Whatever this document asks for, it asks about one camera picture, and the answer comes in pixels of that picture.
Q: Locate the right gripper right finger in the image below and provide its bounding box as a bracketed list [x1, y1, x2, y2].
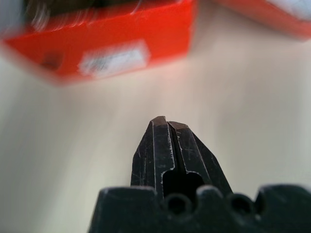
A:
[168, 121, 233, 195]

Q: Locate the orange cardboard box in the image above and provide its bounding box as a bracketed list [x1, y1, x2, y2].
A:
[0, 0, 311, 87]

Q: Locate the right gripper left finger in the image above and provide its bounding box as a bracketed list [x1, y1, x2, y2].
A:
[130, 116, 177, 195]

